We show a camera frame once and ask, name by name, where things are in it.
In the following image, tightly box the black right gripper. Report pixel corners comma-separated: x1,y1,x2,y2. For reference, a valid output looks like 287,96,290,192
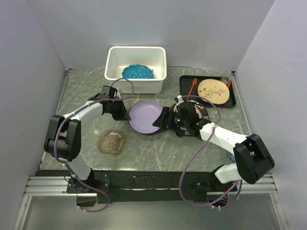
153,106,189,131

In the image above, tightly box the blue polka dot plate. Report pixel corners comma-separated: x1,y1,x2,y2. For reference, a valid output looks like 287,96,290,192
122,64,154,79

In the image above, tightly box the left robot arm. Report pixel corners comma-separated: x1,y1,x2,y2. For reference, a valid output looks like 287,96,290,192
44,85,130,193

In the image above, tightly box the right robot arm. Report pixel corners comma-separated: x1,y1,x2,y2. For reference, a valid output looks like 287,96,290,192
153,101,275,191

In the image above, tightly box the white plastic bin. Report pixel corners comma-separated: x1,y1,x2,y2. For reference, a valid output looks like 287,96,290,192
104,46,167,94

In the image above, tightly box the dark blue brown-rimmed plate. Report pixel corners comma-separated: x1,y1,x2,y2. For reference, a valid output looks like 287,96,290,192
127,100,166,137

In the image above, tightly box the lavender plate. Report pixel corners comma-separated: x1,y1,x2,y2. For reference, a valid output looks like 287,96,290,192
128,101,165,134

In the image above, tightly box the pink glass dish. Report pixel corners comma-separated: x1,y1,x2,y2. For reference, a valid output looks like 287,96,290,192
97,129,126,155

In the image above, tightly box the black plate with colored squares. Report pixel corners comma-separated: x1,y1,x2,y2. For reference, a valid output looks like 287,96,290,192
185,100,209,140

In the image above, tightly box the orange plastic fork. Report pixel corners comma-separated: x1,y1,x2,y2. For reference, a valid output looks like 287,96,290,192
188,78,198,96

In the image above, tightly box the beige bird plate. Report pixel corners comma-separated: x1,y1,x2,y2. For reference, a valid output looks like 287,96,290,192
197,79,230,105

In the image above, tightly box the clear glass cup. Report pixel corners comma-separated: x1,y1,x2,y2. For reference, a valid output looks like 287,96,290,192
221,76,230,85

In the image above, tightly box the blue patterned small plate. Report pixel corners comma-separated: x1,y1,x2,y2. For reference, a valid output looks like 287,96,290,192
226,151,236,162

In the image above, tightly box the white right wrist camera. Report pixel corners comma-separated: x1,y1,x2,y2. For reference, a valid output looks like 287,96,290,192
173,95,184,113

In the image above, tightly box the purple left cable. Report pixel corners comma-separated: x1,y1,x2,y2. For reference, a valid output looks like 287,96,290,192
54,78,135,214

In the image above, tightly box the aluminium frame rail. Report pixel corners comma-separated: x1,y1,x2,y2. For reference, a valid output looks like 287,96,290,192
24,176,96,196

